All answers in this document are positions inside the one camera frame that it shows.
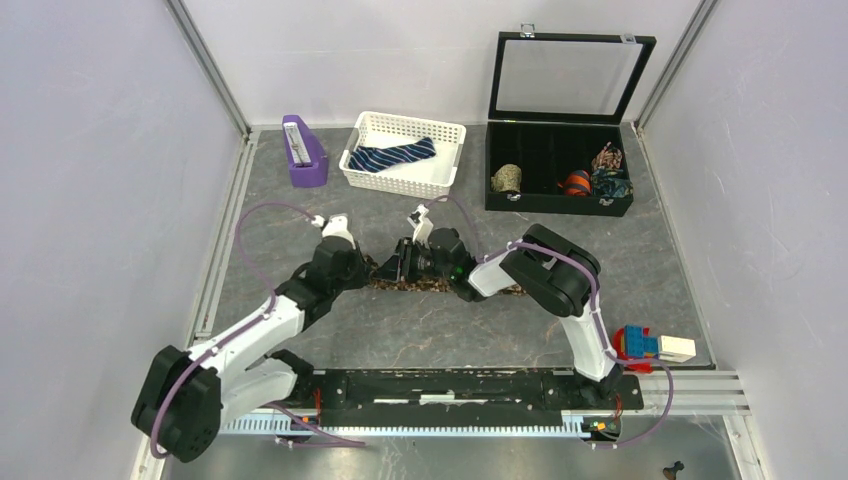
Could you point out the colourful toy blocks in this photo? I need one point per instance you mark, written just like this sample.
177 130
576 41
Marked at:
633 342

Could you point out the white plastic basket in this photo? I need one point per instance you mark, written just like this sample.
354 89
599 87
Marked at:
426 179

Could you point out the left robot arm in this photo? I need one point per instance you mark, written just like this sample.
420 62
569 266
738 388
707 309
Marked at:
187 395

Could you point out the orange navy rolled tie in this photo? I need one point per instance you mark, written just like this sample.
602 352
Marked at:
577 183

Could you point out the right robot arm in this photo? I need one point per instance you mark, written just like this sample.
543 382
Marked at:
561 277

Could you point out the pink patterned tie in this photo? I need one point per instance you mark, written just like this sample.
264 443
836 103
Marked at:
610 157

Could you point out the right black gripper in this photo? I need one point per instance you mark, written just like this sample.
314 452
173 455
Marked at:
389 269

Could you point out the brown floral tie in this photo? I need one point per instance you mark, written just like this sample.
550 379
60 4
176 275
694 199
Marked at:
430 285

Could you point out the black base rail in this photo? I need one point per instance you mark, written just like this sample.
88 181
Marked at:
499 397

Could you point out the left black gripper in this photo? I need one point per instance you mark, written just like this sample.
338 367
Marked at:
363 270

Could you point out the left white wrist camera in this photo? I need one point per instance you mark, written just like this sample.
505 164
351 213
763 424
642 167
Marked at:
334 226

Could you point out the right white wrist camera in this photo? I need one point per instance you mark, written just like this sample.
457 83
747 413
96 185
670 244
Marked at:
421 224

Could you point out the olive rolled tie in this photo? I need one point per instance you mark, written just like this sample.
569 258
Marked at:
507 179

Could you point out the teal patterned tie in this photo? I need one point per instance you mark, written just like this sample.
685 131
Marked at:
611 183

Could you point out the navy striped tie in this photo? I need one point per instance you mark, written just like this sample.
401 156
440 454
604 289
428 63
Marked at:
375 159

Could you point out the black display case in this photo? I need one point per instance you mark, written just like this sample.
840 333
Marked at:
556 99

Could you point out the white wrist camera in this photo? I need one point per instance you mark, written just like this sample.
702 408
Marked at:
334 226
421 224

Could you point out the purple metronome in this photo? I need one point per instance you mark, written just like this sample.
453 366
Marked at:
307 160

